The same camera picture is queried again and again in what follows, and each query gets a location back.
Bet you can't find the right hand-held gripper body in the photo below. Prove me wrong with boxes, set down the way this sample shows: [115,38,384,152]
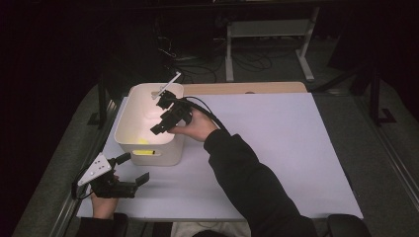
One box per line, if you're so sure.
[150,71,195,130]

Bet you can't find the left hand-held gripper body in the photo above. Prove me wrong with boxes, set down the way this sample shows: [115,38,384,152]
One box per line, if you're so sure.
[77,151,139,199]

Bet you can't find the white plastic bin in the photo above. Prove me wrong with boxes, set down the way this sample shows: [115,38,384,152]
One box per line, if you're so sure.
[114,82,186,167]

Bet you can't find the yellow shuttlecock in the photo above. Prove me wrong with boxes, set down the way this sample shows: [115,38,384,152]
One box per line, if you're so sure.
[130,137,156,157]

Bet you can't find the person's right hand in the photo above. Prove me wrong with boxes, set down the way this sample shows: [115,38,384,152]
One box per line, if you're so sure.
[167,108,219,143]

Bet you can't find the person's left hand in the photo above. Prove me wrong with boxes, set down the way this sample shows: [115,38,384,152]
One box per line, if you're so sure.
[90,176,121,220]

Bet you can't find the black metal stand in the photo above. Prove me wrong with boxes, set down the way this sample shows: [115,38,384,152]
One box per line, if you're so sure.
[311,60,398,128]
[86,72,116,130]

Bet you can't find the wooden table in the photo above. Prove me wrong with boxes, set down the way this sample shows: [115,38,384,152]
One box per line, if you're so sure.
[182,81,309,97]

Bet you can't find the person's light trousers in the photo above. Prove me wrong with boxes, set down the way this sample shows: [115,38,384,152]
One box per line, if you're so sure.
[169,220,252,237]

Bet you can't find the right hand-held gripper cable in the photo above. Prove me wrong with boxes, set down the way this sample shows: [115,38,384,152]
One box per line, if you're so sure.
[182,96,229,134]

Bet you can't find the hand-held gripper cable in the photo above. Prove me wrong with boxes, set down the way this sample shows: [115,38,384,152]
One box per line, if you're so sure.
[70,166,97,201]
[182,96,229,134]

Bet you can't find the left hand-held gripper cable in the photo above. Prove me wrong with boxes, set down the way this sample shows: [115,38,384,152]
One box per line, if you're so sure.
[70,166,97,201]

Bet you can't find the black floor cables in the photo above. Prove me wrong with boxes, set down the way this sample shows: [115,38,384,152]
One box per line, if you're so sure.
[153,19,275,84]

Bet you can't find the metal floor rail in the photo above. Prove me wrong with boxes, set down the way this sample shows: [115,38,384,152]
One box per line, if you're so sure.
[48,98,121,237]
[354,95,419,212]

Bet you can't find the white metal desk frame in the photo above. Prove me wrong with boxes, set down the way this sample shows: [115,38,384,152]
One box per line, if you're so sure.
[224,6,321,83]

